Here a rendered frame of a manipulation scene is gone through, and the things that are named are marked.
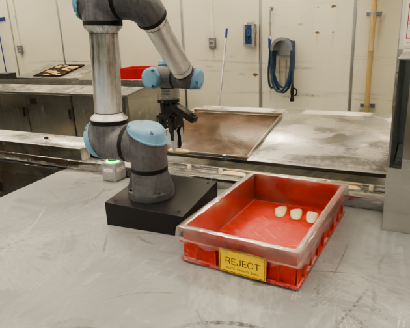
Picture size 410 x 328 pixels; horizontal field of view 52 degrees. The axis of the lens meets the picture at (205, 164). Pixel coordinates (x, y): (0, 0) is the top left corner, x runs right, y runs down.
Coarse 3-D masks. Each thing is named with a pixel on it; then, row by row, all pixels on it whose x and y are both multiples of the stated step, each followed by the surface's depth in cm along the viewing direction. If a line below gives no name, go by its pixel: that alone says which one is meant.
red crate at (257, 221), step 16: (256, 208) 138; (272, 208) 137; (288, 208) 136; (304, 208) 136; (240, 224) 127; (256, 224) 126; (272, 224) 126; (288, 224) 126; (304, 224) 125; (336, 224) 122; (256, 240) 117; (272, 240) 116; (288, 240) 116; (192, 256) 107; (208, 256) 104; (272, 272) 96; (288, 272) 94; (304, 272) 96; (288, 288) 95
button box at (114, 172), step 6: (102, 162) 170; (120, 162) 171; (102, 168) 171; (108, 168) 169; (114, 168) 168; (120, 168) 171; (108, 174) 170; (114, 174) 169; (120, 174) 172; (126, 174) 175; (108, 180) 171; (114, 180) 170
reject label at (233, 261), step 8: (224, 256) 100; (232, 256) 99; (240, 256) 98; (224, 264) 101; (232, 264) 100; (240, 264) 99; (248, 264) 97; (256, 264) 96; (232, 272) 100; (240, 272) 99; (248, 272) 98; (256, 272) 97; (264, 272) 96; (264, 280) 96
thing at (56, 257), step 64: (64, 192) 161; (0, 256) 115; (64, 256) 113; (128, 256) 112; (320, 256) 108; (384, 256) 106; (0, 320) 89; (64, 320) 88; (128, 320) 87; (192, 320) 86; (256, 320) 85; (320, 320) 84; (384, 320) 83
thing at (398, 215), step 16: (400, 64) 114; (400, 80) 125; (400, 96) 138; (400, 112) 154; (400, 128) 158; (400, 144) 157; (400, 160) 139; (400, 176) 114; (400, 192) 115; (384, 208) 118; (400, 208) 116; (384, 224) 120; (400, 224) 117
